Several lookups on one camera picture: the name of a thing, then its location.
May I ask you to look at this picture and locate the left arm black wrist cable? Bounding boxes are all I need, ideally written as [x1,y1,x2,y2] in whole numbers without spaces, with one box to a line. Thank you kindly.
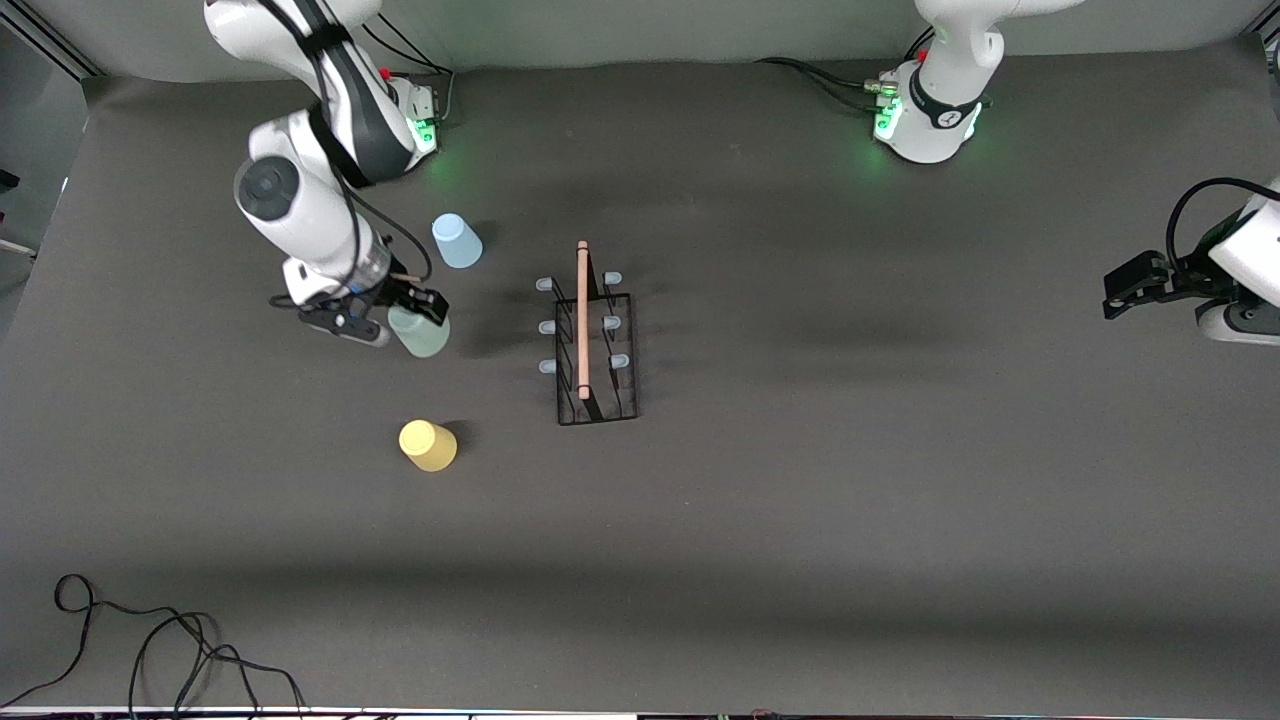
[1166,178,1280,276]

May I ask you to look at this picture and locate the light blue plastic cup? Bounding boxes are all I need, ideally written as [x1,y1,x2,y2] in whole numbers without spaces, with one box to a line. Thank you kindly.
[432,213,483,269]

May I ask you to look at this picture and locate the black frame rail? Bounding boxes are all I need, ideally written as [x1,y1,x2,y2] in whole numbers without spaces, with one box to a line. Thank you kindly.
[0,0,104,79]

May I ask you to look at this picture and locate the loose black cable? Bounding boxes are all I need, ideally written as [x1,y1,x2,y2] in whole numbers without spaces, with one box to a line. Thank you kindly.
[0,574,306,715]

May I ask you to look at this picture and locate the dark grey table mat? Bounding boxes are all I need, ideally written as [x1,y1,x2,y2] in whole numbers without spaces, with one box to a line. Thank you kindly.
[0,40,1280,713]

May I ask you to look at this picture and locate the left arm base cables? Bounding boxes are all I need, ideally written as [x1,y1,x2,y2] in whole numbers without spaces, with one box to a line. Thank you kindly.
[755,30,936,111]

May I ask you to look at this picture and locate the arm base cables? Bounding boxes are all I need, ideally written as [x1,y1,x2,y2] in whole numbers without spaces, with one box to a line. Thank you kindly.
[360,5,458,126]
[755,30,936,111]

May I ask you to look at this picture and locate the yellow plastic cup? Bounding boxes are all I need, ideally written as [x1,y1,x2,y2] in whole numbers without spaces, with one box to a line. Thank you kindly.
[399,419,458,472]

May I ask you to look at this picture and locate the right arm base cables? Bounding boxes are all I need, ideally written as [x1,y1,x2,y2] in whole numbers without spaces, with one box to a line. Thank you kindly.
[360,5,458,126]

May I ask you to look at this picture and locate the right arm black wrist cable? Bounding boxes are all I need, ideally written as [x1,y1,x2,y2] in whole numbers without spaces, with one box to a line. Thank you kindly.
[265,0,433,311]

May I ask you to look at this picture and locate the pale green plastic cup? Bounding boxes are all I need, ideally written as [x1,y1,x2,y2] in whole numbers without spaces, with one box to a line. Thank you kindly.
[388,305,451,358]

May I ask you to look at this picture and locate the arm black wrist cable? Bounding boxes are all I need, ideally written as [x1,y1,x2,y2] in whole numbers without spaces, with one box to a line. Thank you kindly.
[265,0,433,311]
[1166,178,1280,276]

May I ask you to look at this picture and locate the black wire cup holder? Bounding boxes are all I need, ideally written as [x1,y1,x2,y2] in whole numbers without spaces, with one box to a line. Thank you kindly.
[536,240,639,426]

